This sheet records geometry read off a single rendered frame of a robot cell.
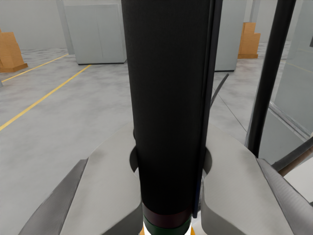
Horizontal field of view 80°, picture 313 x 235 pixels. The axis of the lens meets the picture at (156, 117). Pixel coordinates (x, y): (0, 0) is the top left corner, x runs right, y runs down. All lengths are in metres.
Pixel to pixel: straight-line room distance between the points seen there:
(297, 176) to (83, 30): 7.49
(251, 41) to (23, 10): 12.21
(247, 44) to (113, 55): 5.05
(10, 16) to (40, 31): 1.73
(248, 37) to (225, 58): 2.42
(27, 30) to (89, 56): 7.37
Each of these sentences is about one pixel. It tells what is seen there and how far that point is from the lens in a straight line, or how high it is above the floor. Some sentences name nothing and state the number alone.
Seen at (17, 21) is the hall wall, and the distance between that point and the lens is 14.86.
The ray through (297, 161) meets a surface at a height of 1.36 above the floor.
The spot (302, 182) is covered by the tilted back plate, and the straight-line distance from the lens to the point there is 0.55.
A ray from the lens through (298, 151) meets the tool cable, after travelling 0.32.
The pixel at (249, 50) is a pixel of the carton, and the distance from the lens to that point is 8.46.
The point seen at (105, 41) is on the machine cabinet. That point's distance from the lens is 7.49.
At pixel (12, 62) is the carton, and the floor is 0.30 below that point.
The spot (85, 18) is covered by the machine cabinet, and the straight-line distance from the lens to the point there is 7.61.
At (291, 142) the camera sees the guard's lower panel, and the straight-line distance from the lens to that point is 1.30.
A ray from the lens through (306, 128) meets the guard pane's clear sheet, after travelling 1.22.
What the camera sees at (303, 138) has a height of 0.98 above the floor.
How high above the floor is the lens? 1.54
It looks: 28 degrees down
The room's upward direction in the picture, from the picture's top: 2 degrees counter-clockwise
